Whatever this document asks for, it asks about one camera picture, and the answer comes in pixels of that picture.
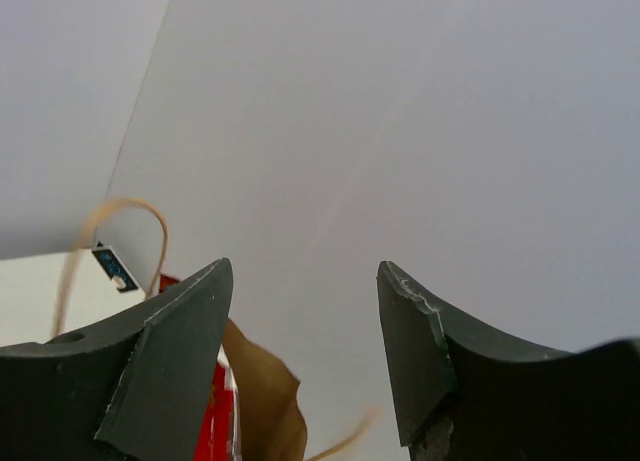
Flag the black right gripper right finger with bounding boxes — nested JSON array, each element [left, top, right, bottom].
[[377, 261, 639, 460]]

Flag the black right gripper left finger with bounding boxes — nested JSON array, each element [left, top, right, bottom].
[[1, 258, 233, 460]]

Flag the large red candy bag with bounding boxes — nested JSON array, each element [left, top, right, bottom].
[[158, 274, 241, 461]]

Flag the brown and green paper bag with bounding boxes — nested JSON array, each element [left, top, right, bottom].
[[49, 198, 384, 461]]

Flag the blue label left corner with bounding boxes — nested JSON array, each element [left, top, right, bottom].
[[91, 242, 140, 293]]

